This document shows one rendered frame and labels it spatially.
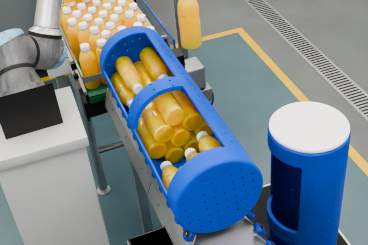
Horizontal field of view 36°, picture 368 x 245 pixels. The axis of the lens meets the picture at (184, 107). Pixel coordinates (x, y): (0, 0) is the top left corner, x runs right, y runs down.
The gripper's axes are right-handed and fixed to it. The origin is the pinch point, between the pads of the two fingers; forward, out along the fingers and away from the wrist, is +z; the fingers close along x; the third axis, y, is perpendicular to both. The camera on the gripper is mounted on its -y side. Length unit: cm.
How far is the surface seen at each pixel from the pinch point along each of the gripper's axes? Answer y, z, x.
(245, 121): -123, 136, 65
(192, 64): -64, 57, 17
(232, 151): 41, 36, -7
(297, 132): 20, 52, 25
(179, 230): 32, 64, -25
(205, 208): 42, 51, -18
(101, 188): -100, 133, -37
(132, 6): -83, 29, -1
